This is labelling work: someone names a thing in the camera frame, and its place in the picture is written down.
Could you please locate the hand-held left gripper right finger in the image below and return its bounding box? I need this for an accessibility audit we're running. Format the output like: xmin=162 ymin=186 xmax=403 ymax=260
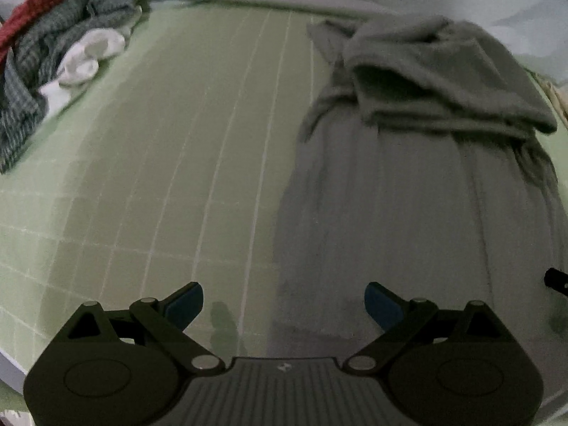
xmin=346 ymin=282 xmax=504 ymax=371

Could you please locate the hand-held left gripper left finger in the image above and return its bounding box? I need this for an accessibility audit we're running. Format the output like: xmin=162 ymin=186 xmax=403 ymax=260
xmin=66 ymin=282 xmax=223 ymax=371

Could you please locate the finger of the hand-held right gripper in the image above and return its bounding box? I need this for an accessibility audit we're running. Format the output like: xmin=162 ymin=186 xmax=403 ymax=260
xmin=544 ymin=267 xmax=568 ymax=297

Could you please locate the grey zip hoodie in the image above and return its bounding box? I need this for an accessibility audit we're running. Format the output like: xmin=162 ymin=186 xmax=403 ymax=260
xmin=273 ymin=14 xmax=566 ymax=356

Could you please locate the white garment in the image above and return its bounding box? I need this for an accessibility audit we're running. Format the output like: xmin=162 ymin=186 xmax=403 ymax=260
xmin=38 ymin=28 xmax=127 ymax=114

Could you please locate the grey striped garment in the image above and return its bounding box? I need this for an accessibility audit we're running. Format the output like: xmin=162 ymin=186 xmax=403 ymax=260
xmin=0 ymin=0 xmax=143 ymax=175

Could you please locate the red garment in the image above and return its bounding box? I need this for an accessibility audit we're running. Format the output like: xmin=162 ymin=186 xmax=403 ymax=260
xmin=0 ymin=0 xmax=80 ymax=65

